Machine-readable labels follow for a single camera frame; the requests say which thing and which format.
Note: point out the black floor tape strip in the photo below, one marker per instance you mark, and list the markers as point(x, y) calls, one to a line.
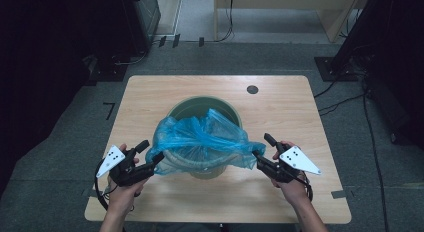
point(162, 41)
point(176, 40)
point(201, 42)

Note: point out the person's left hand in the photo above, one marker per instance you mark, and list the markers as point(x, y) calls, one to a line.
point(121, 198)

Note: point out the black slanted stand pole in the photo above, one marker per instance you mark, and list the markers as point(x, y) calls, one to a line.
point(360, 25)

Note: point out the green plastic trash bin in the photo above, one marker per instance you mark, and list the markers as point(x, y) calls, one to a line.
point(200, 107)

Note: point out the dark round table grommet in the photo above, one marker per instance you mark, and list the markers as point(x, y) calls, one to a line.
point(252, 89)

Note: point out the black corner floor tape mark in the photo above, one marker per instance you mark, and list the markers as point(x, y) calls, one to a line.
point(110, 108)

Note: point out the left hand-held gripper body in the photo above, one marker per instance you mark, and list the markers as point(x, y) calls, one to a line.
point(125, 173)

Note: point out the blue plastic trash bag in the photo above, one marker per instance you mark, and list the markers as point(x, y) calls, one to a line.
point(200, 142)

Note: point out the grey floor tape piece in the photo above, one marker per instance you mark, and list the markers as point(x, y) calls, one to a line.
point(339, 194)
point(87, 192)

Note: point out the black stand base plate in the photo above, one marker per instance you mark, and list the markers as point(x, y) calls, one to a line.
point(333, 70)
point(110, 72)

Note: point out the dark glass-fronted cabinet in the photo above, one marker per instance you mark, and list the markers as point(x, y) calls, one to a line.
point(146, 22)

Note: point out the person's right hand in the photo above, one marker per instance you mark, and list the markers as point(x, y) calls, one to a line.
point(295, 192)

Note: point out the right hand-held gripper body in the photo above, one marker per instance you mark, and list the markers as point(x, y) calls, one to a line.
point(283, 170)

